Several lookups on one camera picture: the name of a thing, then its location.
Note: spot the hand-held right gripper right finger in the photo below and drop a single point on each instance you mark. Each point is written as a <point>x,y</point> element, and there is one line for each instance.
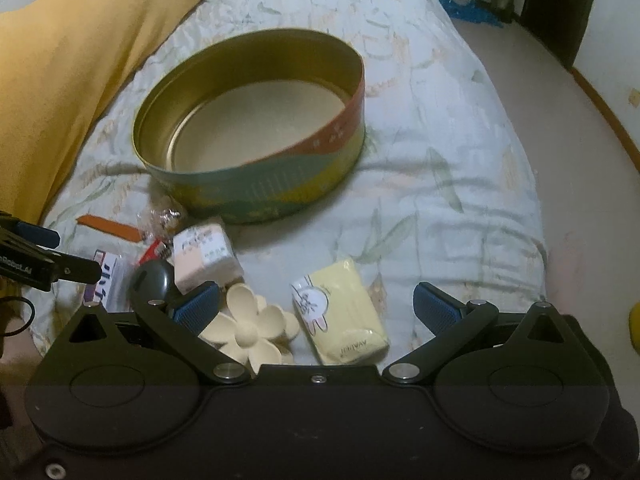
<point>435,310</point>

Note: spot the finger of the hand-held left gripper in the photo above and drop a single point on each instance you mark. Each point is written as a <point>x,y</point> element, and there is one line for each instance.
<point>75,270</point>
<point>40,235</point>

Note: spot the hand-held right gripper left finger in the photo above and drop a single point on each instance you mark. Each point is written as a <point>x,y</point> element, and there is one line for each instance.
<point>197,307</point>

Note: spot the white printed card box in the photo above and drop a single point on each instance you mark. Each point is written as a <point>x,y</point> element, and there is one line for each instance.
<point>112,280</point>

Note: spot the dark round ball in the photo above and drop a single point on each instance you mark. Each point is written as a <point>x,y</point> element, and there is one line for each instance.
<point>157,280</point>

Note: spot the pink and white tissue packet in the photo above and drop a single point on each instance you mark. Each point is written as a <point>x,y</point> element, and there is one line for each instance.
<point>205,255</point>

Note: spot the orange stick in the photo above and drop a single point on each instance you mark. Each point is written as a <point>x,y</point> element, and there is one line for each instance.
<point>107,225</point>

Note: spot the cream flower hair clip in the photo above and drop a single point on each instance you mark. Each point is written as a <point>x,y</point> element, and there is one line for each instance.
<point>250,330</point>

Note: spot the red lighter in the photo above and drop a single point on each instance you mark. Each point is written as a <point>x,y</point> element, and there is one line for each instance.
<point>152,252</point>

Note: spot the yellow tissue packet rabbit print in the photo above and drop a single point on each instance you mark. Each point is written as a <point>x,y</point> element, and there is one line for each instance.
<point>345,305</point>

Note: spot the clear plastic bag of trinkets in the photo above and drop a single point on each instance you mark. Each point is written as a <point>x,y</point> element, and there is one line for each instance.
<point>160,220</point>

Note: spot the round printed metal tin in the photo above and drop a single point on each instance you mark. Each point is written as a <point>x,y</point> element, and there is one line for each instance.
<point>250,195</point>

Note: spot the leaf printed bedspread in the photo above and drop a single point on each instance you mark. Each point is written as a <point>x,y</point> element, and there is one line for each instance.
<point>425,160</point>

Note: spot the yellow blanket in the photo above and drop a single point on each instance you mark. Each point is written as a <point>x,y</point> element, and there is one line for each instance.
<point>75,70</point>

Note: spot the yellow round object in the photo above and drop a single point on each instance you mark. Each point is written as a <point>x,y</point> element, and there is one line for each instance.
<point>634,325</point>

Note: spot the blue crumpled sheet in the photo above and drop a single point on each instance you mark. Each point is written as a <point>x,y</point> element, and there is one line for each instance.
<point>470,10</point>

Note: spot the dark door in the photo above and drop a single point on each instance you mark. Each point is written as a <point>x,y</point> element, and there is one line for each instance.
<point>555,5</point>

